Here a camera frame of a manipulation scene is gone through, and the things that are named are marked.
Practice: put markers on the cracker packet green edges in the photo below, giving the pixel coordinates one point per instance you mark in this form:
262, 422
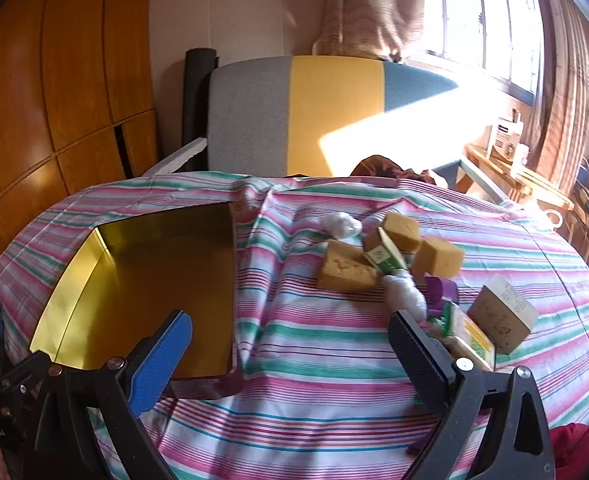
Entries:
469, 335

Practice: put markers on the small pink box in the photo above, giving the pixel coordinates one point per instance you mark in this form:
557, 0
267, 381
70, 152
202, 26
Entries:
523, 154

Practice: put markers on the pink green striped bedsheet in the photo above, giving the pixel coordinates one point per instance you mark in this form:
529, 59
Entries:
324, 360

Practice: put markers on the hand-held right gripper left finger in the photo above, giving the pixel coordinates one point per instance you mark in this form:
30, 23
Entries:
159, 360

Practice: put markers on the maroon tin box gold inside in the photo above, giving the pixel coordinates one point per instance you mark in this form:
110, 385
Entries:
164, 270

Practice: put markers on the small beige cardboard box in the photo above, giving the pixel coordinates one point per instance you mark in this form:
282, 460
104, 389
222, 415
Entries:
499, 315

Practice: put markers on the yellow sponge block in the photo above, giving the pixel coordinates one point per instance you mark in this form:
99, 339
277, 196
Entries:
402, 227
344, 270
439, 257

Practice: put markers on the pink patterned curtain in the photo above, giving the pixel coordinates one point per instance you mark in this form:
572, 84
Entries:
369, 10

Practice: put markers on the white printed box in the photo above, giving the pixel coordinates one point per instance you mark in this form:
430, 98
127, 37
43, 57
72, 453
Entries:
504, 142

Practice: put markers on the wooden side table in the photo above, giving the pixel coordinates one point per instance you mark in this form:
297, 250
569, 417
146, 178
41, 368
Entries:
524, 180

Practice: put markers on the wooden wardrobe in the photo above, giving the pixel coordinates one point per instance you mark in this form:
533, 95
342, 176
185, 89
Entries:
74, 60

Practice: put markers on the striped beige curtain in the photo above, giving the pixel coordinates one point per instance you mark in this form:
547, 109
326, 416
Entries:
564, 110

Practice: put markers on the red cloth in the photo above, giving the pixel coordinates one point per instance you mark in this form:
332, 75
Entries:
584, 450

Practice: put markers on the purple wrapper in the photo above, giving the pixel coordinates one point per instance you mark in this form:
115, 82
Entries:
442, 287

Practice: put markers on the grey yellow blue chair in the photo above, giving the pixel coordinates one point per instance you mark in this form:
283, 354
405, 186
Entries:
249, 110

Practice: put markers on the grey bed frame bar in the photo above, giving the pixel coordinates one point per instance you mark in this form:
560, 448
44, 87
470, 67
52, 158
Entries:
474, 180

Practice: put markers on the white plastic ball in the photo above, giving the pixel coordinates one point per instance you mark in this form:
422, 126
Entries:
404, 295
342, 225

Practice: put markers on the brown cloth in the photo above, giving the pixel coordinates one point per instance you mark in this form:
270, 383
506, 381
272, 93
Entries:
379, 166

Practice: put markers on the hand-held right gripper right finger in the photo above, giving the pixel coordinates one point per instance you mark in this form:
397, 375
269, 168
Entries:
419, 365

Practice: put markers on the small green white carton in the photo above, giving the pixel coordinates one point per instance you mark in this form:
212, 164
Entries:
384, 255

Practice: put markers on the white mug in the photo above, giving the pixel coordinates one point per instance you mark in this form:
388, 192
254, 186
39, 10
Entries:
554, 217

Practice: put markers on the white bed rail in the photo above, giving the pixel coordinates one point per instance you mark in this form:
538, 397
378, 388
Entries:
174, 157

